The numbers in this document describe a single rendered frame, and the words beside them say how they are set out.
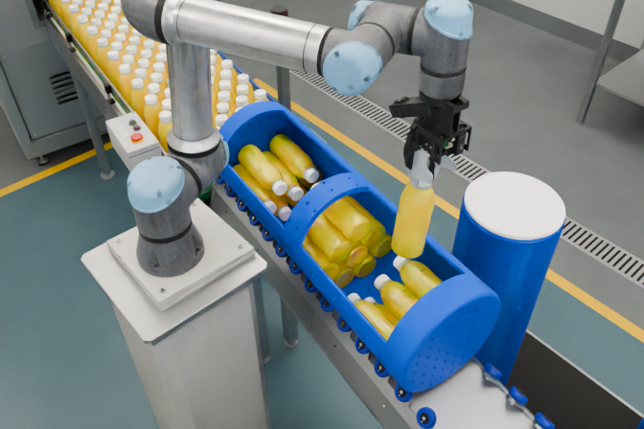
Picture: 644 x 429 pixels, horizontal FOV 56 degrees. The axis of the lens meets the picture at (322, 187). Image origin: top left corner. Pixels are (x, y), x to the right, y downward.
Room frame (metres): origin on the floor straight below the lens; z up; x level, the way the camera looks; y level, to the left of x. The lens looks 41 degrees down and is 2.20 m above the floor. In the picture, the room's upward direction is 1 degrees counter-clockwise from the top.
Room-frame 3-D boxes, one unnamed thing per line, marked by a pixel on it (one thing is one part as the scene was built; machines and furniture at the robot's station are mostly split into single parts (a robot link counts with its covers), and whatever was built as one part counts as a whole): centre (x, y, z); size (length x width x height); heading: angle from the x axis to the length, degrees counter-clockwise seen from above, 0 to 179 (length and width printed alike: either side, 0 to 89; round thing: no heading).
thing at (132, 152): (1.53, 0.59, 1.05); 0.20 x 0.10 x 0.10; 34
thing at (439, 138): (0.87, -0.21, 1.59); 0.09 x 0.08 x 0.12; 34
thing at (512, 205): (1.25, -0.54, 1.03); 0.28 x 0.28 x 0.01
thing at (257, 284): (1.42, 0.25, 0.31); 0.06 x 0.06 x 0.63; 34
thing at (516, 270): (1.25, -0.54, 0.59); 0.28 x 0.28 x 0.88
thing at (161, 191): (0.96, 0.34, 1.34); 0.13 x 0.12 x 0.14; 156
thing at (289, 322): (1.50, 0.14, 0.31); 0.06 x 0.06 x 0.63; 34
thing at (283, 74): (2.03, 0.15, 0.55); 0.04 x 0.04 x 1.10; 34
